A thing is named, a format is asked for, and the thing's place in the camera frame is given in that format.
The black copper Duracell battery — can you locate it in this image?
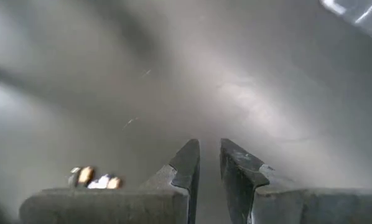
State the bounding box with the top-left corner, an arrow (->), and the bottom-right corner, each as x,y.
68,166 -> 96,187
106,176 -> 123,190

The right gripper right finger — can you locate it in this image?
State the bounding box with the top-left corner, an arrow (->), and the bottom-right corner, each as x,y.
220,139 -> 372,224

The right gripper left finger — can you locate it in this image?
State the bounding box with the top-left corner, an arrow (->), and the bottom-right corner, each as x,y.
19,139 -> 201,224

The white battery blue end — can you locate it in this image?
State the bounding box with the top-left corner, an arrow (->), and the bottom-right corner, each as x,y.
86,174 -> 112,190

